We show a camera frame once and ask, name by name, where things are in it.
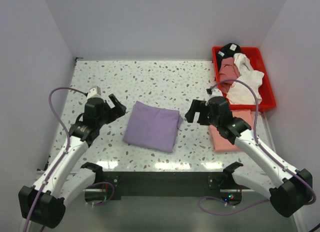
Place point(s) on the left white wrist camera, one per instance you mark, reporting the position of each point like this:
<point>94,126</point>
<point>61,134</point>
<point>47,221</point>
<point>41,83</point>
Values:
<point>94,92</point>

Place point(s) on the lavender purple t-shirt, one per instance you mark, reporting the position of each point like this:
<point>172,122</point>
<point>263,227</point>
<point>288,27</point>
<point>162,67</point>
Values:
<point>153,128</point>

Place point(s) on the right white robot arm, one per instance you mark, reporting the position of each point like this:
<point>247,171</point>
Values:
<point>290,188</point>

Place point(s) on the black t-shirt with label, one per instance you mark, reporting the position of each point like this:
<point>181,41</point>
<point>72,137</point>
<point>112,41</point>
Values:
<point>227,51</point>

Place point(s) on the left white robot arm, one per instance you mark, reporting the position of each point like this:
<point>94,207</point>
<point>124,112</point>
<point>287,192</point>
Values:
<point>45,201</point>

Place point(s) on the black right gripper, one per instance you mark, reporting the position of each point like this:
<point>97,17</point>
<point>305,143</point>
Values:
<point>197,106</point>

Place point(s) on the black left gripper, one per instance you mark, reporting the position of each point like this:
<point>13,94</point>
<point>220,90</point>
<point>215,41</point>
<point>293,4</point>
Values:
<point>118,110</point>

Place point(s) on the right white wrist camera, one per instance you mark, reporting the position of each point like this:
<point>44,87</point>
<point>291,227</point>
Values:
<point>214,92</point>

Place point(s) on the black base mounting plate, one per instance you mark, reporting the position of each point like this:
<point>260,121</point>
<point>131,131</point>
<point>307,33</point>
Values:
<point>172,184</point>

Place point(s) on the dusty pink t-shirt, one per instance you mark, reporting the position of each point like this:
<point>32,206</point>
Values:
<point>228,70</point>

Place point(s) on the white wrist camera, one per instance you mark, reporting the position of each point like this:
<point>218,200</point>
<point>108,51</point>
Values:
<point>214,92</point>
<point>94,92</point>

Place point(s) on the red plastic bin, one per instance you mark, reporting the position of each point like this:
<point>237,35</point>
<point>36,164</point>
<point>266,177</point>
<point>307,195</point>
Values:
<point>268,100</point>

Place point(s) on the folded salmon pink t-shirt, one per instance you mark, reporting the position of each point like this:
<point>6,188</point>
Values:
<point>222,145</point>

